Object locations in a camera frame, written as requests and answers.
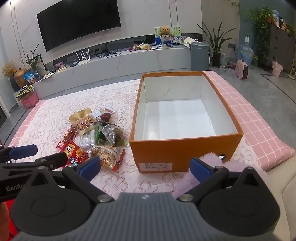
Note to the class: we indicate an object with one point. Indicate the white router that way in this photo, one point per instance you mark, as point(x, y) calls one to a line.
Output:
point(82, 62)

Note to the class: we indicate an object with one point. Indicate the small black box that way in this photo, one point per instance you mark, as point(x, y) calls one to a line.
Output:
point(73, 64)

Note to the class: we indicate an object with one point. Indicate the brown round vase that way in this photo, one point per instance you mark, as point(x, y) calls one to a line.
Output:
point(20, 78)

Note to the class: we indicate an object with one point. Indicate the dried yellow flowers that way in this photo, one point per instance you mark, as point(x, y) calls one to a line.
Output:
point(8, 69)

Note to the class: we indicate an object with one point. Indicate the white marble television console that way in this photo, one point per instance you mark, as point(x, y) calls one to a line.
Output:
point(115, 62)

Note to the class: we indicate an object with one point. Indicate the blue water jug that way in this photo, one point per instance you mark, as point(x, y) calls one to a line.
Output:
point(245, 55)

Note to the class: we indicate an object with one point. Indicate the fluffy pink cloth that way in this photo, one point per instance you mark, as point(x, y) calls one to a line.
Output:
point(233, 163)

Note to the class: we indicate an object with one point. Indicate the brown teddy bear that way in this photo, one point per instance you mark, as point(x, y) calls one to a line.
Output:
point(165, 32)

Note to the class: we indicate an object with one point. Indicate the orange cardboard box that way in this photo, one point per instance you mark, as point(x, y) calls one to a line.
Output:
point(180, 155)

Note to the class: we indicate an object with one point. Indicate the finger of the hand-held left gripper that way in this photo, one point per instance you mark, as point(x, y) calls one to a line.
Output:
point(23, 151)
point(54, 160)

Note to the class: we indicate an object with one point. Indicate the blue snack bag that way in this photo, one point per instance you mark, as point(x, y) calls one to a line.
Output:
point(29, 77)

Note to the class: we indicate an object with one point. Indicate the pile of packets on console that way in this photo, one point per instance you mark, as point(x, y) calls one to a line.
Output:
point(143, 46)

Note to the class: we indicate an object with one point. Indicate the white round device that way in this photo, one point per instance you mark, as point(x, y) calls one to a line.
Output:
point(189, 42)

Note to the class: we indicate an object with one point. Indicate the red garment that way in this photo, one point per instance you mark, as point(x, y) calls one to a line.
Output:
point(10, 208)

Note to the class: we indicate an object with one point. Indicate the orange packet of cakes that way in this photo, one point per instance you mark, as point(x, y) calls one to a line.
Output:
point(106, 156)

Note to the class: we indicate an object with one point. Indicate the yellow and green papers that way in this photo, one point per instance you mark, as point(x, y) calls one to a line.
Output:
point(24, 90)

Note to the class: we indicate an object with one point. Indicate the green picture board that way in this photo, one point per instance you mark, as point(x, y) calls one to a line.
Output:
point(175, 31)

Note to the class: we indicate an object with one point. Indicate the pink checked cloth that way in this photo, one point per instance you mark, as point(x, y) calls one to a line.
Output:
point(254, 115)

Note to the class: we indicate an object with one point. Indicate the long-leaf plant in dark vase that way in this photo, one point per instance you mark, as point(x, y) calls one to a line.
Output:
point(33, 60)

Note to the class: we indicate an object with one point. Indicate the gold snack packet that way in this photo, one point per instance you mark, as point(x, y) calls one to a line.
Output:
point(78, 115)

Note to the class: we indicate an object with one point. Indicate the pink bag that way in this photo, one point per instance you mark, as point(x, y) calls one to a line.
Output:
point(277, 68)

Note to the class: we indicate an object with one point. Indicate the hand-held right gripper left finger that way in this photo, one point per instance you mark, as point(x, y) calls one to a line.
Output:
point(91, 165)

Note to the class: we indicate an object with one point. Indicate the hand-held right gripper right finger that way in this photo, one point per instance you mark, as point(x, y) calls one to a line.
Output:
point(199, 168)

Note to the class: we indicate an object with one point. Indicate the clear packet of green vegetables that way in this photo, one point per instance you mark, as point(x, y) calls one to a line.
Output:
point(115, 136)

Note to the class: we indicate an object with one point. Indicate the beige sofa cushion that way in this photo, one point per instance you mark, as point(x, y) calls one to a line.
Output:
point(284, 185)

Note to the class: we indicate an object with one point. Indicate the grey round bin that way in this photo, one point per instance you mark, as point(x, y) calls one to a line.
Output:
point(200, 56)

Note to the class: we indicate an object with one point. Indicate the pink heater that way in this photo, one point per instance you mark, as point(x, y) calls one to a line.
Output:
point(241, 69)

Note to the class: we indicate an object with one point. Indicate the clear packet of mixed nuts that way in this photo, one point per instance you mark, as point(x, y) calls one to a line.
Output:
point(86, 124)

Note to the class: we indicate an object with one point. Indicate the dark grey cabinet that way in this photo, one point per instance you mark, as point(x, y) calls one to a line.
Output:
point(279, 46)

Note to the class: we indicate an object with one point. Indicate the clear packet of white candies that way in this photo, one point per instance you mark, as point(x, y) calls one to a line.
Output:
point(87, 139)

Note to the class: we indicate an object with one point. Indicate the black flat television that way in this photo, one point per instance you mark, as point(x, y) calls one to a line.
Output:
point(78, 23)

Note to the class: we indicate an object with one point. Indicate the pink storage box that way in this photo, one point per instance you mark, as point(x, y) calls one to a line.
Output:
point(29, 100)

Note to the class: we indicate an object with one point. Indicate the clear packet of dark dates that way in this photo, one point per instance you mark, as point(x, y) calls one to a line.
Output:
point(106, 115)

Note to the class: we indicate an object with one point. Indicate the long-leaf plant in black pot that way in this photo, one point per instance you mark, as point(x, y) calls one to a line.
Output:
point(217, 46)

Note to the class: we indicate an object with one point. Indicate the clear packet of brown sticks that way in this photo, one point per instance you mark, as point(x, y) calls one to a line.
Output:
point(70, 134)

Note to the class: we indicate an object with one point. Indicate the trailing ivy plant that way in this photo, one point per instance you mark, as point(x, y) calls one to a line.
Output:
point(262, 20)

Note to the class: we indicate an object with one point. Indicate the red snack packet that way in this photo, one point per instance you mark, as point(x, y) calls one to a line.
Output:
point(72, 150)

